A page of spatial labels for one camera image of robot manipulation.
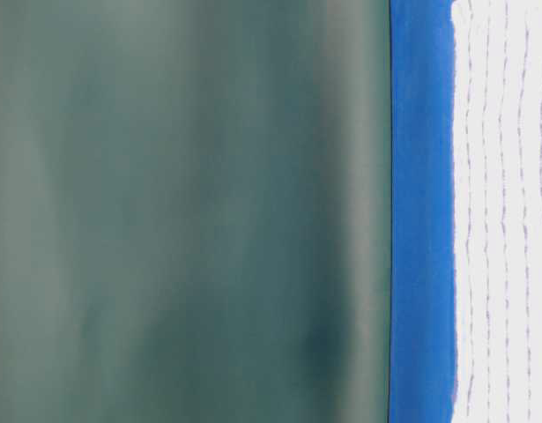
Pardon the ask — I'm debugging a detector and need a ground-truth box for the blue table cloth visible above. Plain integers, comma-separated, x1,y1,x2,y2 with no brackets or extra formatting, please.
389,1,457,422

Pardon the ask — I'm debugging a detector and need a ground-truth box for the green blurred panel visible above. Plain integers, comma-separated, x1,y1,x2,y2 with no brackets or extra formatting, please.
0,1,390,422

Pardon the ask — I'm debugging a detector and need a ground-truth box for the white striped towel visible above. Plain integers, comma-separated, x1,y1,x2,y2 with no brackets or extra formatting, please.
451,1,542,422

